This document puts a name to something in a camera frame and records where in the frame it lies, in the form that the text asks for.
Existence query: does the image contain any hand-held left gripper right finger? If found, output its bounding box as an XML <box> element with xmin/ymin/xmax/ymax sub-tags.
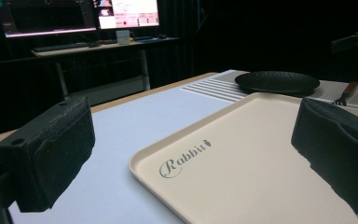
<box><xmin>291</xmin><ymin>97</ymin><xmax>358</xmax><ymax>217</ymax></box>

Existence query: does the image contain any office desk with metal legs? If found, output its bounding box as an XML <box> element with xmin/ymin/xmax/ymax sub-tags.
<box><xmin>30</xmin><ymin>36</ymin><xmax>181</xmax><ymax>101</ymax></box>

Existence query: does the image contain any wide computer monitor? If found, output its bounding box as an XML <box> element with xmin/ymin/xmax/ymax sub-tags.
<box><xmin>0</xmin><ymin>0</ymin><xmax>98</xmax><ymax>38</ymax></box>

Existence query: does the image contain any black round plate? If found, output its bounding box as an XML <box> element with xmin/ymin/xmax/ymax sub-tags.
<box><xmin>234</xmin><ymin>70</ymin><xmax>321</xmax><ymax>97</ymax></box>

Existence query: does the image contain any small white box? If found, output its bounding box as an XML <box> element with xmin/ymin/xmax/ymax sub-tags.
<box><xmin>115</xmin><ymin>29</ymin><xmax>131</xmax><ymax>45</ymax></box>

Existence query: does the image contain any white table mat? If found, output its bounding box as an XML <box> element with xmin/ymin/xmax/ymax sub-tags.
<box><xmin>0</xmin><ymin>69</ymin><xmax>241</xmax><ymax>224</ymax></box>

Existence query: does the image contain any grey striped placemat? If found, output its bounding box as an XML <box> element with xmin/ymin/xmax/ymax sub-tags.
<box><xmin>179</xmin><ymin>69</ymin><xmax>358</xmax><ymax>112</ymax></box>

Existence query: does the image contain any small computer monitor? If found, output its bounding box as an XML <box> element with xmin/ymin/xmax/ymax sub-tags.
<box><xmin>92</xmin><ymin>0</ymin><xmax>160</xmax><ymax>31</ymax></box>

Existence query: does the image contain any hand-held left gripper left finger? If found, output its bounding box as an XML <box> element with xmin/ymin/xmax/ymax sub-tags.
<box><xmin>0</xmin><ymin>96</ymin><xmax>96</xmax><ymax>214</ymax></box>

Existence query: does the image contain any black keyboard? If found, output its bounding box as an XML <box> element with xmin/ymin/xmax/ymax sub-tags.
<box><xmin>32</xmin><ymin>42</ymin><xmax>90</xmax><ymax>53</ymax></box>

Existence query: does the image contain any fork with brown handle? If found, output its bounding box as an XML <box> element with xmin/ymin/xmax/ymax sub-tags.
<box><xmin>332</xmin><ymin>81</ymin><xmax>358</xmax><ymax>107</ymax></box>

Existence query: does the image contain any cream plastic tray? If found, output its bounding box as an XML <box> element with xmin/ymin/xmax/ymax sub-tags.
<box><xmin>129</xmin><ymin>91</ymin><xmax>358</xmax><ymax>224</ymax></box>

